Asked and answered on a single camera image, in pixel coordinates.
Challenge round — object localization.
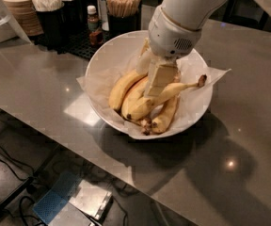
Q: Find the black floor cable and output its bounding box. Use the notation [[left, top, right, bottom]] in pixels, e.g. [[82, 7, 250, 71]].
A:
[[0, 129, 36, 182]]

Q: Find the white parchment paper liner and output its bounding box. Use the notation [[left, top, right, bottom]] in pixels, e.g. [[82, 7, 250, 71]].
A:
[[76, 28, 231, 140]]

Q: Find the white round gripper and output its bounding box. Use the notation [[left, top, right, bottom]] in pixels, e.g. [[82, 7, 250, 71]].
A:
[[135, 6, 201, 97]]

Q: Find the yellow banana long stem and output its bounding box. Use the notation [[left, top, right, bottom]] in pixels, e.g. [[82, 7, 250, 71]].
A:
[[123, 74, 207, 121]]

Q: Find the silver metal box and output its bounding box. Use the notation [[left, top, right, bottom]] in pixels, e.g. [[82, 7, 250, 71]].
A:
[[69, 180, 112, 220]]

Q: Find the black cup of wooden stirrers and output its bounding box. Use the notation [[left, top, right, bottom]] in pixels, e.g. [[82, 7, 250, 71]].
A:
[[106, 0, 141, 37]]

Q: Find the black cup of white packets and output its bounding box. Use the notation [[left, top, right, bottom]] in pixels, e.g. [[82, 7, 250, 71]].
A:
[[32, 0, 64, 49]]

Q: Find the white bowl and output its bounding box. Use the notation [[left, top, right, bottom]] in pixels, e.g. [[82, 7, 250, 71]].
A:
[[85, 29, 214, 140]]

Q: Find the middle yellow banana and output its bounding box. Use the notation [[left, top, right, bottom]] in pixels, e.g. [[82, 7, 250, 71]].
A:
[[120, 77, 148, 118]]

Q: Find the bottom yellow banana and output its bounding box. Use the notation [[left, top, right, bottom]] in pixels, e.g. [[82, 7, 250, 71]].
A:
[[140, 96, 179, 136]]

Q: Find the black mesh tray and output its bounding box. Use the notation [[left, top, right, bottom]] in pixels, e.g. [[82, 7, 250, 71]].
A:
[[35, 28, 111, 61]]

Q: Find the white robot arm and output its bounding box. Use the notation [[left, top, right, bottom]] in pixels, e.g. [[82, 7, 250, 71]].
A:
[[148, 0, 271, 58]]

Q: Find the small sauce bottle white cap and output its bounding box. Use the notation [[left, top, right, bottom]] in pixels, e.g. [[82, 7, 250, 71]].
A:
[[87, 5, 104, 47]]

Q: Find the black cup rear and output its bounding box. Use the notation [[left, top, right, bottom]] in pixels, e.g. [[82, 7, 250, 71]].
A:
[[62, 0, 84, 34]]

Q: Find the blue perforated box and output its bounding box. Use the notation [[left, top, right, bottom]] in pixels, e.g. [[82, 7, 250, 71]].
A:
[[33, 171, 81, 225]]

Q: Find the left yellow banana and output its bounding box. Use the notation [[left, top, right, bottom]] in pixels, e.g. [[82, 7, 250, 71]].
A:
[[108, 70, 146, 111]]

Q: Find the stack of brown paper cups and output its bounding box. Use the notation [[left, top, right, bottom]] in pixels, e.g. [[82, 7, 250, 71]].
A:
[[3, 0, 43, 37]]

